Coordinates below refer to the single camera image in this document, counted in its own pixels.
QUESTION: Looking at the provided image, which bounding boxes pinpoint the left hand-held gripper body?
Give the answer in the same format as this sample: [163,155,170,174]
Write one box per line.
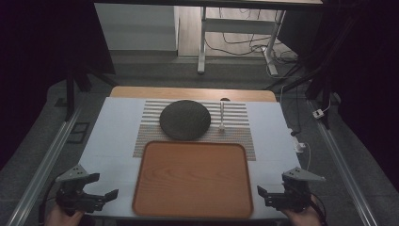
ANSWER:
[56,163,106,218]

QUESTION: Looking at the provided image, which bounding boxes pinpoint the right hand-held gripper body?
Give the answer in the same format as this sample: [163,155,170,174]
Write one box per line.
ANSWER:
[264,167,327,213]

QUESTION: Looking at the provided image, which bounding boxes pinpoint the person's right hand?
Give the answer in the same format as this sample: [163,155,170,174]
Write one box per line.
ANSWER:
[279,196,323,226]

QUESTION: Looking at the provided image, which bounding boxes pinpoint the person's left hand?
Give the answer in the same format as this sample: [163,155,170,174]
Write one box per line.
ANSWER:
[44,203,85,226]

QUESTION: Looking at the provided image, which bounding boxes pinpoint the white table cover sheet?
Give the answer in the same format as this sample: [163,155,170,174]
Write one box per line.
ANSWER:
[77,96,303,221]

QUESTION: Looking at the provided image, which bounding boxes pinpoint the striped woven placemat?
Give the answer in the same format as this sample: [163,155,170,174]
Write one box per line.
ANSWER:
[132,99,257,162]

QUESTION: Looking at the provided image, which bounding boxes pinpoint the brown wooden tray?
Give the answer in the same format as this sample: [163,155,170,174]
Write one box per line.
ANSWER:
[132,140,255,220]

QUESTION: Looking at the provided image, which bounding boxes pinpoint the white plug adapter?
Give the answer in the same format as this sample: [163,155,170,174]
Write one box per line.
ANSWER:
[311,107,326,120]

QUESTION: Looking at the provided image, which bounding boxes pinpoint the black metal stand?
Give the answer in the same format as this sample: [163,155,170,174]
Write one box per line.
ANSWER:
[63,60,120,122]
[264,12,361,130]

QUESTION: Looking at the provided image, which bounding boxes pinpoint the dark round plate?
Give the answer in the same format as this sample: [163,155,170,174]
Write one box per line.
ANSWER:
[159,99,212,141]

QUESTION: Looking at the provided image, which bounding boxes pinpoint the wooden table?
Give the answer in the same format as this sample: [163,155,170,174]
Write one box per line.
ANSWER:
[109,86,278,104]

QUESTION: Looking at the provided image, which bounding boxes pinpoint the white cabinet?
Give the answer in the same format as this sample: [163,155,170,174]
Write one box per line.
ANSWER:
[93,3,179,52]

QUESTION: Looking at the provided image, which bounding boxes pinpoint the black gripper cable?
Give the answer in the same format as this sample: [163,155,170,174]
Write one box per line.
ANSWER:
[38,180,65,226]
[309,191,329,226]

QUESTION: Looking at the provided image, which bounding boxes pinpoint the white plug with cable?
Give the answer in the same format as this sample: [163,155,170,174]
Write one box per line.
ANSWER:
[288,128,312,172]

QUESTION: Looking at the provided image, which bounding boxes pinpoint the aluminium rail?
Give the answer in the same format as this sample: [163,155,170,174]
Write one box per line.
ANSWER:
[5,105,83,226]
[308,99,379,226]

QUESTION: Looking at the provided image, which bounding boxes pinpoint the tangle of floor cables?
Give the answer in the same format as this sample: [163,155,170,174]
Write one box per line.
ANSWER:
[205,8,299,79]

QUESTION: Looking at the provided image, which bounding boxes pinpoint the white metal desk frame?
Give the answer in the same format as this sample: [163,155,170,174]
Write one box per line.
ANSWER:
[197,6,287,77]

